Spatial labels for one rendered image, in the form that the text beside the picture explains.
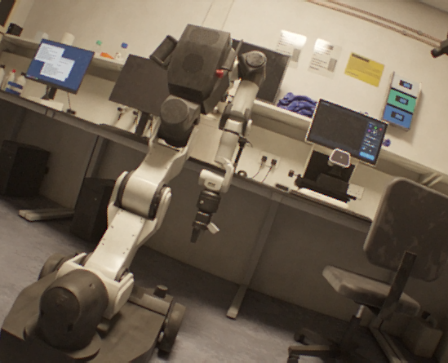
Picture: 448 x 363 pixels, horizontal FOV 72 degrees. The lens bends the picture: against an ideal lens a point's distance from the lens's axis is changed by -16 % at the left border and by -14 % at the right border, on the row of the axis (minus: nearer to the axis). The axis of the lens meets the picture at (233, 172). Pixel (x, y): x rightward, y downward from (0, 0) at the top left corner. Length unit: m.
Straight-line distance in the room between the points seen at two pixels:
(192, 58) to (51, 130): 2.04
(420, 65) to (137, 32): 2.45
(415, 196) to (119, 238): 1.13
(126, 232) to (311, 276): 1.70
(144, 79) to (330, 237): 1.68
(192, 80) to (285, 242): 1.51
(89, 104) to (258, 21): 1.57
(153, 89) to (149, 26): 1.07
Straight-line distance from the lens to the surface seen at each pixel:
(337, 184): 1.97
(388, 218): 1.45
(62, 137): 3.18
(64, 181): 3.13
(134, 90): 2.35
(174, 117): 1.31
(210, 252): 2.64
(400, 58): 3.06
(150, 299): 1.35
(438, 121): 3.03
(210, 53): 1.47
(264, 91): 2.52
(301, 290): 2.65
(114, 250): 1.17
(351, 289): 1.51
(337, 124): 2.10
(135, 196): 1.24
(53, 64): 2.88
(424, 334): 2.62
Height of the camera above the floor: 0.74
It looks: level
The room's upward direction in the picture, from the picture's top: 20 degrees clockwise
